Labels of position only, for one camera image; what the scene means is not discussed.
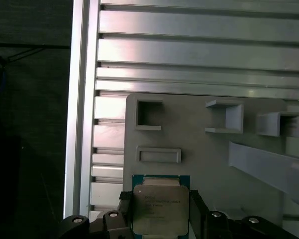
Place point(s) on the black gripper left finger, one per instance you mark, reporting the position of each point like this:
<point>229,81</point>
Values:
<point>125,216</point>

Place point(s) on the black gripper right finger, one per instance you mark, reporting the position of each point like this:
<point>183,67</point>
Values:
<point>199,216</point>

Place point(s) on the silver CPU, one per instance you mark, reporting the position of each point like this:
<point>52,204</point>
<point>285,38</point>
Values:
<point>162,206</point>

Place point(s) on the grey plastic parts rack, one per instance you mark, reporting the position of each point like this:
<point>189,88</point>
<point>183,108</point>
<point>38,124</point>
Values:
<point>201,154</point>

